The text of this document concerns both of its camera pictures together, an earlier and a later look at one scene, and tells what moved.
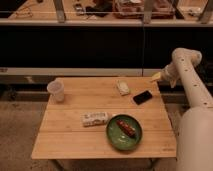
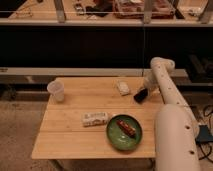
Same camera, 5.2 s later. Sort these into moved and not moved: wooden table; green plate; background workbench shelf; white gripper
Moved: white gripper
Not moved: wooden table; green plate; background workbench shelf
